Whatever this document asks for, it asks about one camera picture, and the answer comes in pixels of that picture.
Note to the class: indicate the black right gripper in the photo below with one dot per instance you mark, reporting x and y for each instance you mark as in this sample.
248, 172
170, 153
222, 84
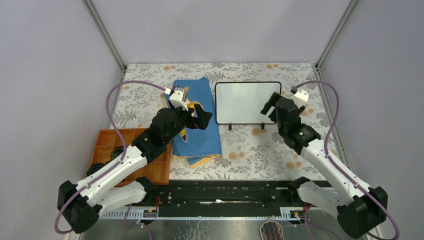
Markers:
271, 102

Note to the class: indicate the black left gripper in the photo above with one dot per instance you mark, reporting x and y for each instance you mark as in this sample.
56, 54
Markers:
203, 119

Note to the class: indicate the black framed whiteboard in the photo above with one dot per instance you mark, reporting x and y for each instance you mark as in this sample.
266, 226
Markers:
240, 103

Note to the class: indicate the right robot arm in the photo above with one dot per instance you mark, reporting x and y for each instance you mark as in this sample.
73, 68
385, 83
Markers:
357, 206

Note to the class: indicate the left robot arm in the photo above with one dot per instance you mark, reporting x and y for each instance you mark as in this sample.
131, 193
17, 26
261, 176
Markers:
81, 204

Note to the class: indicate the blue cartoon cloth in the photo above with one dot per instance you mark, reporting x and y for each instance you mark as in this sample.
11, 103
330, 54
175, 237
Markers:
198, 146

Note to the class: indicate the orange wooden compartment tray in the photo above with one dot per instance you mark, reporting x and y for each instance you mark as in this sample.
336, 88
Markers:
109, 146

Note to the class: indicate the black roll in tray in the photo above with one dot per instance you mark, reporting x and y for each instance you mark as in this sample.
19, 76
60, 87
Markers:
94, 167

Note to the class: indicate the striped object at bottom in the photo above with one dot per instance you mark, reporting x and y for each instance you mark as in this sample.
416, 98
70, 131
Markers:
271, 230

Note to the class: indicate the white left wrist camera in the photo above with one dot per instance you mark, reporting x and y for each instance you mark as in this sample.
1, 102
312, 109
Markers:
177, 97

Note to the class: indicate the black mounting rail base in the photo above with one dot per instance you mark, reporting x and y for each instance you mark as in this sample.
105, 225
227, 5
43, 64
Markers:
215, 200

